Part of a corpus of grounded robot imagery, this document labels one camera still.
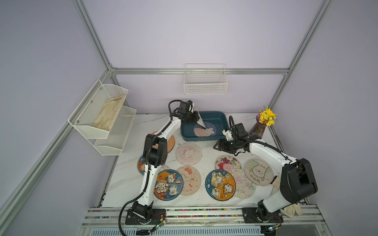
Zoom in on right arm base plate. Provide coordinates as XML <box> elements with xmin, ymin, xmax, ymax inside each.
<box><xmin>242</xmin><ymin>200</ymin><xmax>283</xmax><ymax>223</ymax></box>

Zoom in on beige puppy round coaster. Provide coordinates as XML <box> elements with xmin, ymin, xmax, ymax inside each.
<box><xmin>244</xmin><ymin>158</ymin><xmax>274</xmax><ymax>186</ymax></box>

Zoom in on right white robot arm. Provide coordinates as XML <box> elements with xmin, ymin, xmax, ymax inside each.
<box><xmin>214</xmin><ymin>116</ymin><xmax>318</xmax><ymax>222</ymax></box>

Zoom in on pink bunny bow coaster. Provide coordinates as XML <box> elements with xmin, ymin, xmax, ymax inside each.
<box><xmin>177</xmin><ymin>165</ymin><xmax>201</xmax><ymax>196</ymax></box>

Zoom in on purple bunny round coaster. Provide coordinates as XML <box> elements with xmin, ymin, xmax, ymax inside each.
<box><xmin>194</xmin><ymin>122</ymin><xmax>217</xmax><ymax>137</ymax></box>

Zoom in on cream work gloves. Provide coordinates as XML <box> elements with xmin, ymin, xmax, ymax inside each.
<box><xmin>280</xmin><ymin>203</ymin><xmax>303</xmax><ymax>218</ymax></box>

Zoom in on beige cloth in shelf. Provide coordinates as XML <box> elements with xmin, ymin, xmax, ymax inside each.
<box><xmin>93</xmin><ymin>95</ymin><xmax>126</xmax><ymax>131</ymax></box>

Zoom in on white pink butterfly coaster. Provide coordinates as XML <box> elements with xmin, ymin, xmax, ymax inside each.
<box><xmin>229</xmin><ymin>168</ymin><xmax>257</xmax><ymax>199</ymax></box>

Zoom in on white wire wall basket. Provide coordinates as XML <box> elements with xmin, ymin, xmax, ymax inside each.
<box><xmin>184</xmin><ymin>64</ymin><xmax>228</xmax><ymax>95</ymax></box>

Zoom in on orange woven round coaster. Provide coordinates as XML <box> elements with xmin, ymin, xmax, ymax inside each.
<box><xmin>151</xmin><ymin>131</ymin><xmax>175</xmax><ymax>153</ymax></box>

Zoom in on pink kitty round coaster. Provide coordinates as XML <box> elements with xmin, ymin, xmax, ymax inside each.
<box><xmin>175</xmin><ymin>142</ymin><xmax>202</xmax><ymax>165</ymax></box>

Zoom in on blue denim bear coaster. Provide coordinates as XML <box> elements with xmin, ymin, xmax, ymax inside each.
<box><xmin>137</xmin><ymin>156</ymin><xmax>145</xmax><ymax>175</ymax></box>

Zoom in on blue yellow cartoon coaster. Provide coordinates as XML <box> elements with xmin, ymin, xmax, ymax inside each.
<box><xmin>205</xmin><ymin>170</ymin><xmax>236</xmax><ymax>202</ymax></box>

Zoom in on white butterfly round coaster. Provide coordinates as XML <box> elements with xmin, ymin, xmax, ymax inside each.
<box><xmin>193</xmin><ymin>103</ymin><xmax>206</xmax><ymax>129</ymax></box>

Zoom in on yellow flower bunch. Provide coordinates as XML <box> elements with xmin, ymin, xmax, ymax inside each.
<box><xmin>257</xmin><ymin>107</ymin><xmax>277</xmax><ymax>126</ymax></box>

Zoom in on teal plastic storage box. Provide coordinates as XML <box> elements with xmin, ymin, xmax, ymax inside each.
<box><xmin>180</xmin><ymin>111</ymin><xmax>229</xmax><ymax>142</ymax></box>

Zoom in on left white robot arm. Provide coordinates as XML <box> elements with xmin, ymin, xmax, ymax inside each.
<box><xmin>119</xmin><ymin>99</ymin><xmax>200</xmax><ymax>220</ymax></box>

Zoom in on green white flower bunny coaster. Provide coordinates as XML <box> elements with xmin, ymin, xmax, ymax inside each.
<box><xmin>159</xmin><ymin>165</ymin><xmax>170</xmax><ymax>172</ymax></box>

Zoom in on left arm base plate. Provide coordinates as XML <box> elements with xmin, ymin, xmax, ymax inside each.
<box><xmin>124</xmin><ymin>201</ymin><xmax>166</xmax><ymax>225</ymax></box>

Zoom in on blue orange cartoon coaster left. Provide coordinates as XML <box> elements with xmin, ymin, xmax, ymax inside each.
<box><xmin>154</xmin><ymin>169</ymin><xmax>184</xmax><ymax>201</ymax></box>

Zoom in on aluminium mounting rail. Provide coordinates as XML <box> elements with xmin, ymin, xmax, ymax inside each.
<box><xmin>81</xmin><ymin>205</ymin><xmax>326</xmax><ymax>228</ymax></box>

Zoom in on white mesh two-tier shelf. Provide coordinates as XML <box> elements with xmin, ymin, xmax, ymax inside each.
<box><xmin>68</xmin><ymin>80</ymin><xmax>136</xmax><ymax>156</ymax></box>

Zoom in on red rose round coaster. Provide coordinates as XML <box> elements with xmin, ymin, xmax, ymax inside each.
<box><xmin>215</xmin><ymin>155</ymin><xmax>242</xmax><ymax>171</ymax></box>

